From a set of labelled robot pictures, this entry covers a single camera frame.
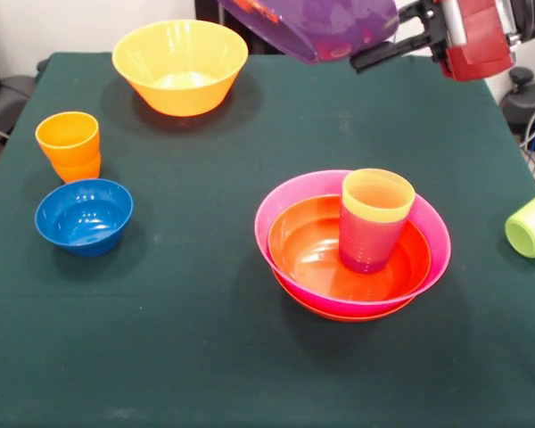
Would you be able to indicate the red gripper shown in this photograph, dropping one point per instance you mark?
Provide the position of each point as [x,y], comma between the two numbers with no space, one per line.
[481,44]

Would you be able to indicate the purple plastic bowl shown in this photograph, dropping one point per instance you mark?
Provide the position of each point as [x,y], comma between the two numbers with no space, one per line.
[316,22]

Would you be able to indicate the yellow plastic cup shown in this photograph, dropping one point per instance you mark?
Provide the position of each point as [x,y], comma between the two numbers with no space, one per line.
[376,196]

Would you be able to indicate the large pink plastic bowl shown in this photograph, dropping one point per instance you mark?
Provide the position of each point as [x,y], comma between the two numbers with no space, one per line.
[437,232]

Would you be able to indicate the purple plastic cup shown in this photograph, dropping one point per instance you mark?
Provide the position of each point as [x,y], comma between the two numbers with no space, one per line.
[367,249]

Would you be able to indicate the large orange plastic bowl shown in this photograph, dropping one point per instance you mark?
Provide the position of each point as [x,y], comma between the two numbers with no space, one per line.
[180,62]

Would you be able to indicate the red plastic bowl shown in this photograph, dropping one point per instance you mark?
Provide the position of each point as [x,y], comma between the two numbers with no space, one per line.
[303,254]
[339,315]

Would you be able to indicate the lime green plastic cup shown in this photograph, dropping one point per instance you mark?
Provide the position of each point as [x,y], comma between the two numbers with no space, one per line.
[530,232]

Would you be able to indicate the orange plastic cup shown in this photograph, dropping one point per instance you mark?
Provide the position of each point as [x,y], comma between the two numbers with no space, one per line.
[67,134]
[78,171]

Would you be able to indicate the small blue plastic bowl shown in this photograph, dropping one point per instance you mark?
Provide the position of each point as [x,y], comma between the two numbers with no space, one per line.
[82,218]

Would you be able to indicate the dark green table cloth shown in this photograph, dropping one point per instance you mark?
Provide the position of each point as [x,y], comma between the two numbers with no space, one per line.
[160,334]

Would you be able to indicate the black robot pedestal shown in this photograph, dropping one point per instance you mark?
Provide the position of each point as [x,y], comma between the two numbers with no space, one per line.
[267,44]

